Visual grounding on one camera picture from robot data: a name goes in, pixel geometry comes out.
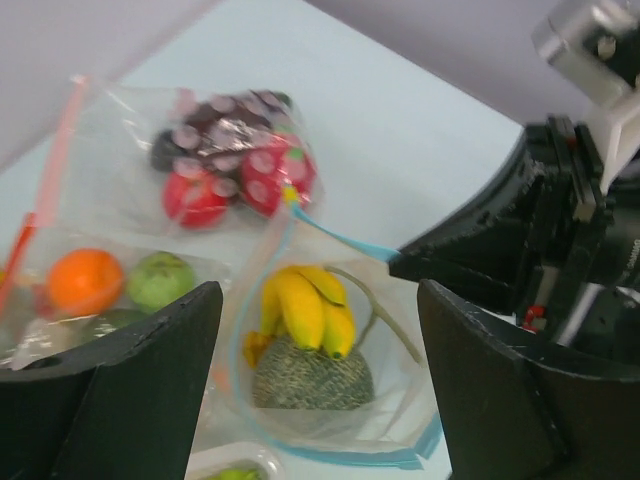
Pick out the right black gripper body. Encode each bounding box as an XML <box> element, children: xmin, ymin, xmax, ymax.
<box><xmin>514</xmin><ymin>116</ymin><xmax>639</xmax><ymax>346</ymax></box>

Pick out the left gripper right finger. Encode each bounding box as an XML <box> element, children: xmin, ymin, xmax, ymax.
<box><xmin>417</xmin><ymin>280</ymin><xmax>639</xmax><ymax>479</ymax></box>

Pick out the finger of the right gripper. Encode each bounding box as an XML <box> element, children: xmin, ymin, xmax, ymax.
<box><xmin>400</xmin><ymin>124</ymin><xmax>545</xmax><ymax>260</ymax></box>
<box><xmin>388</xmin><ymin>250</ymin><xmax>535</xmax><ymax>315</ymax></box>

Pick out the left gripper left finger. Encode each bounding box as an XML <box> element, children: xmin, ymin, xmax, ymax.
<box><xmin>1</xmin><ymin>281</ymin><xmax>223</xmax><ymax>480</ymax></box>

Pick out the blue zip clear bag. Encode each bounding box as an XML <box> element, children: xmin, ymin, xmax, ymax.
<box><xmin>212</xmin><ymin>187</ymin><xmax>442</xmax><ymax>470</ymax></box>

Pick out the yellow fake banana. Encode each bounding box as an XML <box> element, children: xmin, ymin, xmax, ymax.
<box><xmin>243</xmin><ymin>265</ymin><xmax>356</xmax><ymax>368</ymax></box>

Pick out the orange fake tangerine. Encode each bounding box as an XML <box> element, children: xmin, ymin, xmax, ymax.
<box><xmin>45</xmin><ymin>248</ymin><xmax>125</xmax><ymax>316</ymax></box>

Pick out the green fake cabbage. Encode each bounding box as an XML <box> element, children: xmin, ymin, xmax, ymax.
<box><xmin>125</xmin><ymin>251</ymin><xmax>196</xmax><ymax>313</ymax></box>

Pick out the red zip bag with oranges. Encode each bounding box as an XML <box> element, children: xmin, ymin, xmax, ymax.
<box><xmin>1</xmin><ymin>213</ymin><xmax>231</xmax><ymax>370</ymax></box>

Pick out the red spotted fake strawberry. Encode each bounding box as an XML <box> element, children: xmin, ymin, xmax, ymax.
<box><xmin>162</xmin><ymin>172</ymin><xmax>229</xmax><ymax>230</ymax></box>

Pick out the red zip bag with strawberries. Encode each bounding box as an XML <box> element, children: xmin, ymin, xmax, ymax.
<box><xmin>33</xmin><ymin>76</ymin><xmax>322</xmax><ymax>236</ymax></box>

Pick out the white plastic basket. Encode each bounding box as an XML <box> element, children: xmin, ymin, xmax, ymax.
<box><xmin>185</xmin><ymin>441</ymin><xmax>287</xmax><ymax>480</ymax></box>

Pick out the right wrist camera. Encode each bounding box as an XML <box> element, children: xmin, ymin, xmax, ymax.
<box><xmin>532</xmin><ymin>1</ymin><xmax>639</xmax><ymax>192</ymax></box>

